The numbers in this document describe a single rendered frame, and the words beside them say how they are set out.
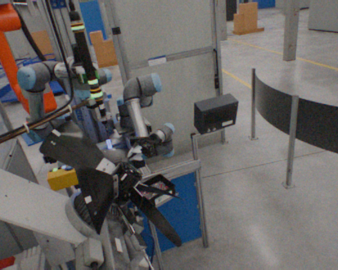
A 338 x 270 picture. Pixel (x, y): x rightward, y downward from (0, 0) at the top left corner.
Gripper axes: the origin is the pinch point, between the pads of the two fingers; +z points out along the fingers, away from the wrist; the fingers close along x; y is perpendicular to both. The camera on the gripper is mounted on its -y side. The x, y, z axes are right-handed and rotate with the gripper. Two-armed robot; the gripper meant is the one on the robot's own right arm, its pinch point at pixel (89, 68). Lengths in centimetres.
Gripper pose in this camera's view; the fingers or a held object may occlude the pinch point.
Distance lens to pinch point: 105.3
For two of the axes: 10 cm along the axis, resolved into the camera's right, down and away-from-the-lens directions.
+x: -8.6, 3.4, -3.8
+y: 1.5, 8.8, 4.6
